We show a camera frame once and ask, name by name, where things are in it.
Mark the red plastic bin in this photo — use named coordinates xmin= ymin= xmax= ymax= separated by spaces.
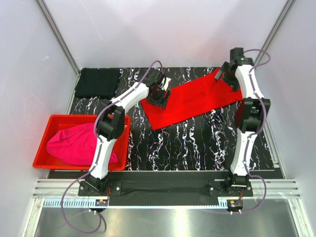
xmin=33 ymin=114 xmax=131 ymax=171

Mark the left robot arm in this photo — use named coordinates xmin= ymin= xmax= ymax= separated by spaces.
xmin=85 ymin=70 xmax=171 ymax=196

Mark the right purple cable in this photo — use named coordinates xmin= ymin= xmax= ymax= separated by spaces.
xmin=241 ymin=48 xmax=272 ymax=215

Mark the purple cable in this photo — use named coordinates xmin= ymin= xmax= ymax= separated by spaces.
xmin=241 ymin=48 xmax=272 ymax=215
xmin=59 ymin=60 xmax=163 ymax=234

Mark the red t shirt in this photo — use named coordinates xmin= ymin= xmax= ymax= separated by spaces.
xmin=141 ymin=69 xmax=242 ymax=130

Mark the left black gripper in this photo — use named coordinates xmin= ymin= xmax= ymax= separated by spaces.
xmin=146 ymin=86 xmax=171 ymax=110

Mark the left connector box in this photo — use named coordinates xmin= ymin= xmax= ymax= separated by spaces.
xmin=95 ymin=199 xmax=109 ymax=208

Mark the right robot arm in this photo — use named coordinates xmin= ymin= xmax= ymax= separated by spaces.
xmin=215 ymin=47 xmax=271 ymax=196

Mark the right connector box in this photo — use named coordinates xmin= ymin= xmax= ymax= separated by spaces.
xmin=228 ymin=199 xmax=243 ymax=209

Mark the pink t shirt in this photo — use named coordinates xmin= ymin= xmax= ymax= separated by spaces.
xmin=46 ymin=123 xmax=119 ymax=166

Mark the connector box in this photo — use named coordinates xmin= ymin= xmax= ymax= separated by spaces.
xmin=228 ymin=199 xmax=243 ymax=209
xmin=95 ymin=199 xmax=109 ymax=208

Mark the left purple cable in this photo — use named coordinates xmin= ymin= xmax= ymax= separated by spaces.
xmin=59 ymin=60 xmax=163 ymax=234

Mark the aluminium frame rail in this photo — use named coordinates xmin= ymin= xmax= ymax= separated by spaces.
xmin=33 ymin=179 xmax=300 ymax=209

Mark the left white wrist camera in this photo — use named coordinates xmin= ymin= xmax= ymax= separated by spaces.
xmin=160 ymin=77 xmax=171 ymax=91

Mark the folded black t shirt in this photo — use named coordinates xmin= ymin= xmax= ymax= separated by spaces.
xmin=75 ymin=68 xmax=120 ymax=98

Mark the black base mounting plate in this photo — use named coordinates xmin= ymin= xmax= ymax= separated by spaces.
xmin=78 ymin=171 xmax=253 ymax=208

